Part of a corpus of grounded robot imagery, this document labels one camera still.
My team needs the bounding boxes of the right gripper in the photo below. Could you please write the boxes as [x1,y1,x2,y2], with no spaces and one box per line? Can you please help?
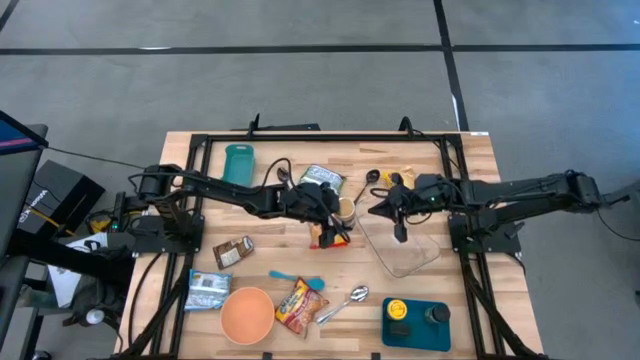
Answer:
[368,172,421,244]

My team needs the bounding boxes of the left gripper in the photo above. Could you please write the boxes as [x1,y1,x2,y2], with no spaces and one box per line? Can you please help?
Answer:
[309,203,351,250]

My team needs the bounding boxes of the red yellow ramen packet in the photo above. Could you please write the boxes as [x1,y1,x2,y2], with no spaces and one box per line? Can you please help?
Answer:
[308,222,350,251]

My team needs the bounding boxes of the tan lid jar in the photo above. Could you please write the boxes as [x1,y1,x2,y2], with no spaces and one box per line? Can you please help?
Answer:
[335,196,357,230]

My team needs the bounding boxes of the yellow lid seasoning jar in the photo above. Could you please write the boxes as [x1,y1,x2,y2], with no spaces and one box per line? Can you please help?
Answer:
[385,298,409,322]

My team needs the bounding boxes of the black pepper tin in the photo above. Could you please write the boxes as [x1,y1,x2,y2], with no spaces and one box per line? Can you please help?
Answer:
[387,319,412,339]

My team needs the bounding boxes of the dark round spice jar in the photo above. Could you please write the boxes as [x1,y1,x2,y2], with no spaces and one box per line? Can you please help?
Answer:
[424,303,452,325]

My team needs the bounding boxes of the silver blue food packet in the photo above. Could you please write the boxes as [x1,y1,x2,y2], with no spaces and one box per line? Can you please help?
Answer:
[183,269,233,313]

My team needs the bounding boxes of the yellow noodle packet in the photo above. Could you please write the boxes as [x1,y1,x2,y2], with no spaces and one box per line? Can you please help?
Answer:
[382,166,419,190]

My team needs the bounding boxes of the clear plastic container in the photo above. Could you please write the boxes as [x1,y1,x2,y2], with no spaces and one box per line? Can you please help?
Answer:
[352,187,443,280]

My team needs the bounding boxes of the small red ramen packet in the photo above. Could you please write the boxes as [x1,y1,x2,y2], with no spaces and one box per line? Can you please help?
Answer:
[298,163,347,194]

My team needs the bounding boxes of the shiny silver spoon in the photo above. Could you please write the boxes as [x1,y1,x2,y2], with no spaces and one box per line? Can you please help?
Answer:
[314,285,370,326]

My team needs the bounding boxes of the roast beef ramen packet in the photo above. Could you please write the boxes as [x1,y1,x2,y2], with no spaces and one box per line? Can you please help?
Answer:
[274,277,330,339]

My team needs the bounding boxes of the small teal plastic bin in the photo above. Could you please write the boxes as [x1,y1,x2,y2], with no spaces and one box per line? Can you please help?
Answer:
[220,143,256,191]

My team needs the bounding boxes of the teal rectangular tray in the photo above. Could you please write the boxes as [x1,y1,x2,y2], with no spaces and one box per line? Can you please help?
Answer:
[381,297,453,353]

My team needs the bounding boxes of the white paper sheet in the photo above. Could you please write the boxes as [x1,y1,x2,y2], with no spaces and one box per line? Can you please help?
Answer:
[47,232,109,309]

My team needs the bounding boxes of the black box white print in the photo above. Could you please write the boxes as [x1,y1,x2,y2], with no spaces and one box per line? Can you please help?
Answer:
[17,159,106,236]

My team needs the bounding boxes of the black computer monitor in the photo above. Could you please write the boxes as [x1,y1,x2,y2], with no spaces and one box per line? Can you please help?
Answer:
[0,110,50,259]

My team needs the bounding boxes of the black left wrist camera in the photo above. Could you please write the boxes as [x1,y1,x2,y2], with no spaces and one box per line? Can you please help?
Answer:
[295,181,342,212]

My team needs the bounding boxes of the black cable loop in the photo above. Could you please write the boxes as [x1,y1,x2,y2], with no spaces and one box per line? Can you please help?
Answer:
[398,115,441,139]

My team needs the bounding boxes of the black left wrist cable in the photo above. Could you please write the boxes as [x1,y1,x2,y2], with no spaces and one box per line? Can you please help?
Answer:
[259,157,296,194]

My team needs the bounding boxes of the black metal table frame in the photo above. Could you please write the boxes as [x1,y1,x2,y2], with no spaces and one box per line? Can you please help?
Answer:
[117,130,546,360]

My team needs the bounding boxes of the black bracket bar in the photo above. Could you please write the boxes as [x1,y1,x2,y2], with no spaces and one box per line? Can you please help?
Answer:
[246,113,321,133]

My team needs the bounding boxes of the black floor cable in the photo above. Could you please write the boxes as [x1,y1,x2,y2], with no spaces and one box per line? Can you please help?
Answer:
[591,207,640,244]

